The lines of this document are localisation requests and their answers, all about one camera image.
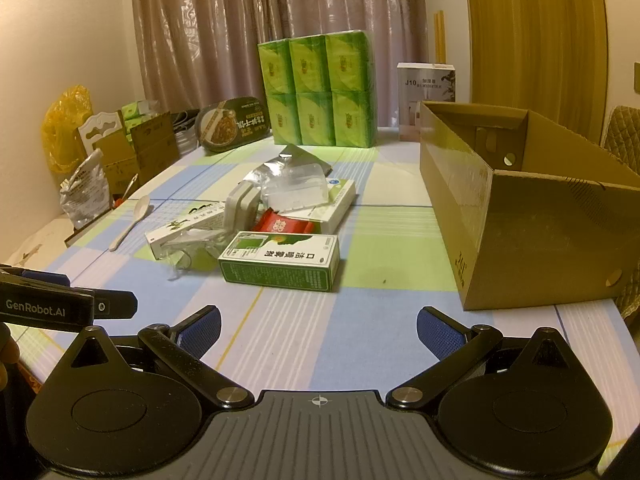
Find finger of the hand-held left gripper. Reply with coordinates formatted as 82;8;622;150
92;290;139;319
0;264;69;288

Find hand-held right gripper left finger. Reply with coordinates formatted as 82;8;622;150
52;304;255;409

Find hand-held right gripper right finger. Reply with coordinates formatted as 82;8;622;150
385;306;588;409

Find large brown cardboard box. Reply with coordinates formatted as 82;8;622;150
419;101;640;312

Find red snack packet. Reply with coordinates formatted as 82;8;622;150
252;209;321;236

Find silver foil pouch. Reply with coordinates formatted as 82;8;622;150
244;143;334;186

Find desktop with checked tablecloth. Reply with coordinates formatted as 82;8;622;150
0;127;640;466

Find person's left hand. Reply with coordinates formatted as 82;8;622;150
0;323;21;394

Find clear plastic wrapper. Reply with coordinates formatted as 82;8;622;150
165;227;232;282

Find long white medicine box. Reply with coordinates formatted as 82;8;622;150
145;201;226;261

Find crumpled silver foil bag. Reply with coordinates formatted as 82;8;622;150
60;149;112;229

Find green and white medicine box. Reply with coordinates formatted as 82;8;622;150
217;231;341;294

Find white plastic spoon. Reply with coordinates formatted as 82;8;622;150
109;196;152;253

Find white grey charger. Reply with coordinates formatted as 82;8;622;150
223;182;264;241

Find cardboard box with white flap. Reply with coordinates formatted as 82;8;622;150
77;111;142;199

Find yellow plastic bag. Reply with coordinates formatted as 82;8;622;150
41;85;96;174

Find clear plastic bag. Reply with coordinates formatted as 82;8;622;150
260;164;331;211

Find green tissue packets in carton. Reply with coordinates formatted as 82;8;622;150
121;101;168;134

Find black instant food bowl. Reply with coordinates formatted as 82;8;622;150
194;96;271;154

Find white humidifier box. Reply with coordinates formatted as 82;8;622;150
397;62;457;142

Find green tissue multipack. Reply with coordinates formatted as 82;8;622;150
257;30;378;149

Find brown patterned curtain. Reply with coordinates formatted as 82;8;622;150
131;0;430;131

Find wooden stick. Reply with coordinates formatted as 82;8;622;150
433;9;447;64

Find wooden door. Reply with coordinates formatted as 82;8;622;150
462;0;621;126

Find red handled screwdriver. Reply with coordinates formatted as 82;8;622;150
112;174;140;209

